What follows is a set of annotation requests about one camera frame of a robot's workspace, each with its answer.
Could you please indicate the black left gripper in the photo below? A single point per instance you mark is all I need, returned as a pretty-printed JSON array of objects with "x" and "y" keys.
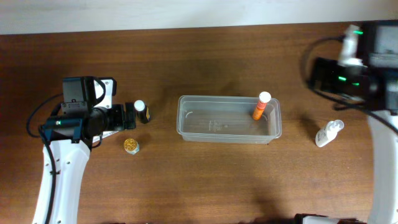
[{"x": 129, "y": 116}]

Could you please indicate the dark bottle white cap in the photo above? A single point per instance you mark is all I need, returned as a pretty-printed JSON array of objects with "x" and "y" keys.
[{"x": 142, "y": 111}]

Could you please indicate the small jar gold lid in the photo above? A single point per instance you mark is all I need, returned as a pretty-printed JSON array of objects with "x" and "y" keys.
[{"x": 131, "y": 146}]

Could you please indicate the orange tube white cap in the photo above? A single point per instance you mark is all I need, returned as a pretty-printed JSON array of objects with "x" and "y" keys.
[{"x": 264, "y": 98}]

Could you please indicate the white pump bottle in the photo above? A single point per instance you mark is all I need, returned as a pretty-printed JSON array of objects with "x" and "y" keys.
[{"x": 329, "y": 132}]

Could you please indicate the white Panadol medicine box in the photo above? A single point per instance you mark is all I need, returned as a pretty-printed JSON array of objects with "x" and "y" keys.
[{"x": 108, "y": 133}]

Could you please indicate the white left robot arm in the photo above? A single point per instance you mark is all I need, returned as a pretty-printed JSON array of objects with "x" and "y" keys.
[{"x": 68, "y": 141}]

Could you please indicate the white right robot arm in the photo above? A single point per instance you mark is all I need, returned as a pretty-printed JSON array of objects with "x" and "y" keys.
[{"x": 371, "y": 90}]

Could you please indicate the clear plastic container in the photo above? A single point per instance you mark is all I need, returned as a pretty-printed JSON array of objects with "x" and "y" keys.
[{"x": 227, "y": 119}]

